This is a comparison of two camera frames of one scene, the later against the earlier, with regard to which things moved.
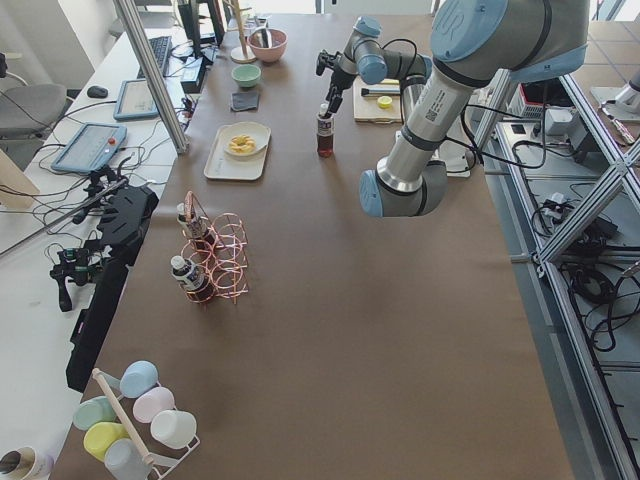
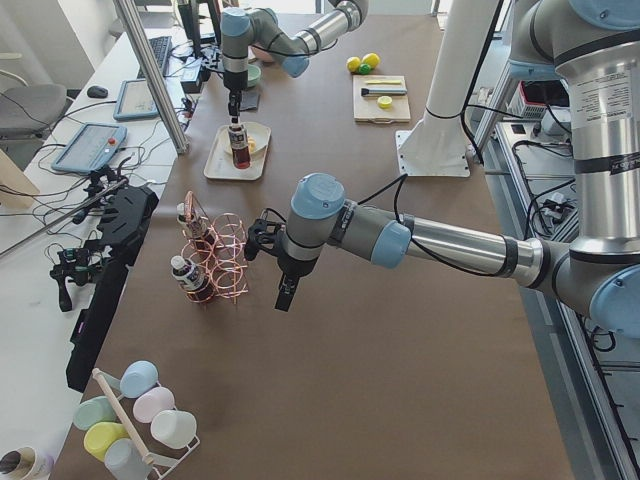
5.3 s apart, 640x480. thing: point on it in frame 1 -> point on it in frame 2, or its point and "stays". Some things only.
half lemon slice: x=384 y=102 stays
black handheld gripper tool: x=77 y=265 stays
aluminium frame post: x=152 y=72 stays
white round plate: x=246 y=139 stays
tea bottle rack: x=325 y=131 -> x=238 y=140
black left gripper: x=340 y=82 -> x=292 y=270
